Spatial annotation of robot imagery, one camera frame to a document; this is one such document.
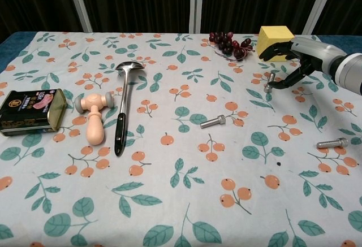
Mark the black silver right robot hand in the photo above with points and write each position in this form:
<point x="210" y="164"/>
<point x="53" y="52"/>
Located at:
<point x="314" y="52"/>

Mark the silver bolt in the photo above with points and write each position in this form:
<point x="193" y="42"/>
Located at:
<point x="269" y="84"/>
<point x="212" y="122"/>
<point x="331" y="143"/>

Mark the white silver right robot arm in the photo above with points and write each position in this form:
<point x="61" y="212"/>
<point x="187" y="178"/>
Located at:
<point x="349" y="71"/>

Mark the yellow cube block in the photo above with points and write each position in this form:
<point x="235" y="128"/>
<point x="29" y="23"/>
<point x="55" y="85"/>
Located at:
<point x="271" y="36"/>

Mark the dark red grape bunch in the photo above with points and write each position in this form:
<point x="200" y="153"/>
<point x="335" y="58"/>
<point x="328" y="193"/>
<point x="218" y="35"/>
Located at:
<point x="226" y="45"/>

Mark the dark curtain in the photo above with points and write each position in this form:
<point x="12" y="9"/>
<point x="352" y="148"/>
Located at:
<point x="135" y="1"/>

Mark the floral fruit print tablecloth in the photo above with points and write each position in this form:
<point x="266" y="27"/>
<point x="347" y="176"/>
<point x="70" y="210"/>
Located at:
<point x="181" y="190"/>

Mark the peach toy hammer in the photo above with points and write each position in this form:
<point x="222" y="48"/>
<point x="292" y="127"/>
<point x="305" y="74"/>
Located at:
<point x="94" y="117"/>

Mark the black gold luncheon meat can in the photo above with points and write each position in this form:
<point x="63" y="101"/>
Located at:
<point x="26" y="111"/>

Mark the blue table cover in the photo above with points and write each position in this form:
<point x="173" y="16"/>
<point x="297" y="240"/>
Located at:
<point x="12" y="46"/>

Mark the white frame post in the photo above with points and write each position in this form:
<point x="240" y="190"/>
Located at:
<point x="195" y="4"/>
<point x="79" y="2"/>
<point x="319" y="4"/>

